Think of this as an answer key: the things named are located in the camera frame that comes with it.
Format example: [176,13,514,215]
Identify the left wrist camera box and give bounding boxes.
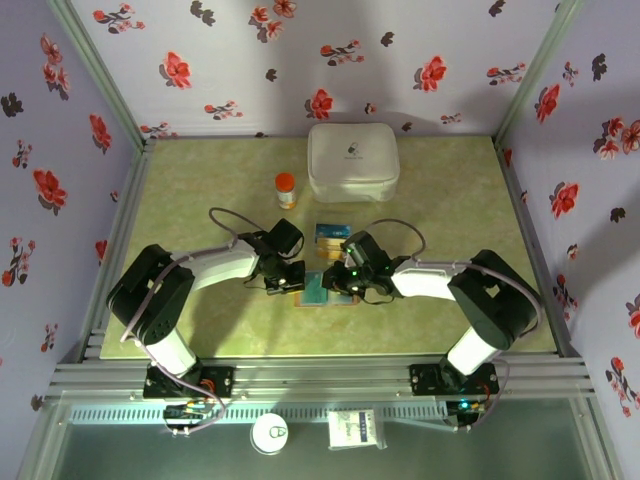
[279,218,306,256]

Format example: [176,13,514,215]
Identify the brown leather card holder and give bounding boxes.
[293,272,360,309]

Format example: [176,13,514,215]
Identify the white zipped medicine pouch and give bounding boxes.
[306,122,401,204]

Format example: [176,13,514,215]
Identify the grey slotted cable duct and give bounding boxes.
[67,405,454,425]

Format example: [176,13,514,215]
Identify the small electronics board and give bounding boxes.
[446,397,489,432]
[163,397,224,437]

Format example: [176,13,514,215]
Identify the round white lid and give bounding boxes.
[250,412,290,456]

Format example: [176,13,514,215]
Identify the lilac right arm cable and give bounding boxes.
[367,218,545,432]

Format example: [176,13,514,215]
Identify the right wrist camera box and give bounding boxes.
[342,232,371,269]

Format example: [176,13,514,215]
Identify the lilac left arm cable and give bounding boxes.
[119,207,271,435]

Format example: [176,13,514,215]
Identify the lilac arm cable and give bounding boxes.
[119,207,271,435]
[367,218,545,432]

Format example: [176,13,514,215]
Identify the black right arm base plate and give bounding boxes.
[408,363,501,396]

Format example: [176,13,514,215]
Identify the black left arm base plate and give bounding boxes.
[143,366,236,400]

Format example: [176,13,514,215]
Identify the white packet in plastic bag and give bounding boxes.
[327,409,387,451]

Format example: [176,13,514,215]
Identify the aluminium frame cross rail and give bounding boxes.
[43,355,597,402]

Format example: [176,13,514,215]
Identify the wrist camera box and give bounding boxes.
[342,232,371,269]
[279,218,306,256]

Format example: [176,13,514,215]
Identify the aluminium frame post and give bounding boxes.
[493,0,586,146]
[46,0,157,151]

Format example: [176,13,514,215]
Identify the orange capped pill bottle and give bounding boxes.
[275,172,298,211]

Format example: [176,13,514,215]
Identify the teal credit card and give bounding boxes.
[299,272,330,306]

